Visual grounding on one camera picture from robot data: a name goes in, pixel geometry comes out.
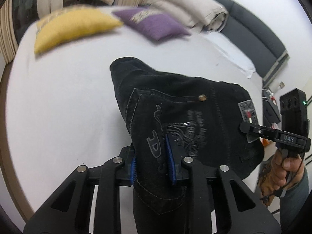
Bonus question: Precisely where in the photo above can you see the dark grey headboard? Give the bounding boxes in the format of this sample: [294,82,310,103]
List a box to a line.
[215,0,289,87]

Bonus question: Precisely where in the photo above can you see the wall socket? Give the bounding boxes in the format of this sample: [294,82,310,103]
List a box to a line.
[279,81,285,89]

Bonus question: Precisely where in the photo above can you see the yellow pillow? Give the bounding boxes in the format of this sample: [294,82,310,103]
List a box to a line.
[34,5,123,56]

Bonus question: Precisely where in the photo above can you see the folded beige duvet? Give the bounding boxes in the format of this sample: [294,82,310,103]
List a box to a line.
[144,0,229,32]

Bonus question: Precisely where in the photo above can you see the black denim pants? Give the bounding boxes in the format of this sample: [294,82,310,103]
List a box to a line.
[110,57,264,233]

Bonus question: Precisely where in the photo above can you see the white pillow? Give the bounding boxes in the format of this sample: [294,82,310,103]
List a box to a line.
[205,32,256,79]

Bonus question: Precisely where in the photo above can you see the purple pillow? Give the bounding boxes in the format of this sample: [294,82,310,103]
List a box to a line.
[112,7,191,41]

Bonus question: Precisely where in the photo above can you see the right hand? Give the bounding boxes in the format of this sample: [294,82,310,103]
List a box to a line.
[270,150,304,191]

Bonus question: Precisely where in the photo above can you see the dark nightstand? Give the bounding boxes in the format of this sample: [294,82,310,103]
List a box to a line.
[262,89,281,127]

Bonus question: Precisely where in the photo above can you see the beige left curtain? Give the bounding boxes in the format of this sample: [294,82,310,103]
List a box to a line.
[0,0,18,64]

